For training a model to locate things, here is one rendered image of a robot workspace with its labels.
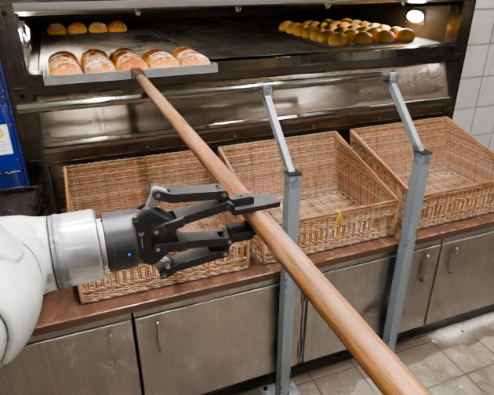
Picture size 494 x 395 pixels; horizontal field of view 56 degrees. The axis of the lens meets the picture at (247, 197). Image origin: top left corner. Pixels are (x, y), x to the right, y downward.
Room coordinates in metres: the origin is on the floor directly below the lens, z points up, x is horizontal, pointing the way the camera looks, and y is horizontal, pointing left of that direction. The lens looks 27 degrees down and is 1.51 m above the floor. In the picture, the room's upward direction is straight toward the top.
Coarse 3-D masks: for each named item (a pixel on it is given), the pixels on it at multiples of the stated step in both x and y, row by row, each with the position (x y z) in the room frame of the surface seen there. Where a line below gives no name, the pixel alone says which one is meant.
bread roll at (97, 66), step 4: (96, 60) 1.51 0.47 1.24; (100, 60) 1.50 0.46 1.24; (104, 60) 1.51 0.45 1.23; (88, 64) 1.49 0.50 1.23; (92, 64) 1.49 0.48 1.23; (96, 64) 1.49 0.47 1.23; (100, 64) 1.49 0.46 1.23; (104, 64) 1.49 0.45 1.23; (108, 64) 1.50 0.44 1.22; (112, 64) 1.51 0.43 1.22; (88, 68) 1.48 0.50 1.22; (92, 68) 1.48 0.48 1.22; (96, 68) 1.48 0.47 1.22; (100, 68) 1.48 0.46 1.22; (104, 68) 1.49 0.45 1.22; (108, 68) 1.49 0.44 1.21; (112, 68) 1.50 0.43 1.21; (84, 72) 1.49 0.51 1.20; (88, 72) 1.48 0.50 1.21; (92, 72) 1.47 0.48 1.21
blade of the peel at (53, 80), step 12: (48, 72) 1.59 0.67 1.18; (96, 72) 1.47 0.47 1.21; (108, 72) 1.48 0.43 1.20; (120, 72) 1.49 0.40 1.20; (156, 72) 1.53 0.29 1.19; (168, 72) 1.55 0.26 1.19; (180, 72) 1.56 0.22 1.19; (192, 72) 1.58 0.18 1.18; (204, 72) 1.59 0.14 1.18; (48, 84) 1.41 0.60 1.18; (60, 84) 1.42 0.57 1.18
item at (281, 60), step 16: (384, 48) 2.11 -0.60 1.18; (400, 48) 2.11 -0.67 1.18; (416, 48) 2.14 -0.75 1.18; (432, 48) 2.17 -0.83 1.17; (448, 48) 2.20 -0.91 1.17; (224, 64) 1.81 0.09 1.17; (240, 64) 1.83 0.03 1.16; (256, 64) 1.86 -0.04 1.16; (272, 64) 1.88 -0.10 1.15; (288, 64) 1.91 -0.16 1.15; (304, 64) 1.94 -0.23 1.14; (32, 80) 1.57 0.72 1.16
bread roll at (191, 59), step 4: (188, 56) 1.61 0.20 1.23; (192, 56) 1.61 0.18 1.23; (196, 56) 1.61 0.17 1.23; (200, 56) 1.61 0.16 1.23; (204, 56) 1.62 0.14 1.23; (184, 60) 1.60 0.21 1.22; (188, 60) 1.60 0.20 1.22; (192, 60) 1.60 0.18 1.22; (196, 60) 1.60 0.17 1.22; (200, 60) 1.60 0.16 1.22; (204, 60) 1.61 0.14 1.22; (208, 60) 1.62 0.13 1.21; (184, 64) 1.60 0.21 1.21; (188, 64) 1.59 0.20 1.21; (192, 64) 1.59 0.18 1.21; (196, 64) 1.59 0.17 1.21; (200, 64) 1.60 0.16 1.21
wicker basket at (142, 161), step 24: (72, 168) 1.56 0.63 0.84; (96, 168) 1.59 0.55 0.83; (120, 168) 1.62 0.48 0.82; (144, 168) 1.65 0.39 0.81; (168, 168) 1.67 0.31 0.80; (192, 168) 1.70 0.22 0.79; (72, 192) 1.54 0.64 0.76; (96, 192) 1.56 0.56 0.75; (120, 192) 1.59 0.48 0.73; (144, 192) 1.61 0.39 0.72; (96, 216) 1.53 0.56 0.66; (216, 216) 1.64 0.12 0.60; (240, 216) 1.37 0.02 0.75; (144, 264) 1.19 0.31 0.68; (216, 264) 1.27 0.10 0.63; (240, 264) 1.30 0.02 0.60; (96, 288) 1.14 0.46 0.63; (120, 288) 1.16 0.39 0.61; (144, 288) 1.19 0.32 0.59
